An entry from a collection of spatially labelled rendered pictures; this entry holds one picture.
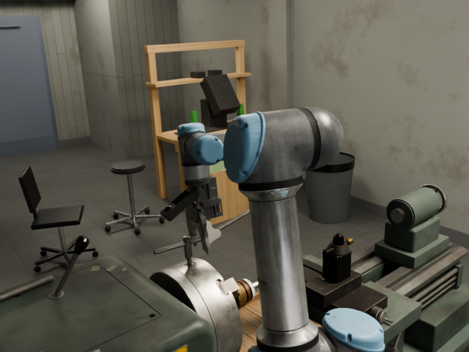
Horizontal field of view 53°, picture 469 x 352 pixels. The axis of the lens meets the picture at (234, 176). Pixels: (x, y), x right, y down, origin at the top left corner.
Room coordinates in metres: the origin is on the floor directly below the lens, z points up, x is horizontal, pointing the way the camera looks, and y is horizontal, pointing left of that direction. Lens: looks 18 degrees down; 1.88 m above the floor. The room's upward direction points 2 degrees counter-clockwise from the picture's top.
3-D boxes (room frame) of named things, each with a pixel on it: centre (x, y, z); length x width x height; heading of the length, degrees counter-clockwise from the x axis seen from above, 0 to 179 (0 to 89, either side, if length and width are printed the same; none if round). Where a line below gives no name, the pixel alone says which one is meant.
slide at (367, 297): (1.54, -0.31, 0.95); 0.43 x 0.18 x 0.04; 39
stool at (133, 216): (4.43, 1.06, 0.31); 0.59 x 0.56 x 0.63; 36
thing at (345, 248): (1.48, -0.35, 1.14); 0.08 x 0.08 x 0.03
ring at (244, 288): (1.29, 0.02, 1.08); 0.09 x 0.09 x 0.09; 39
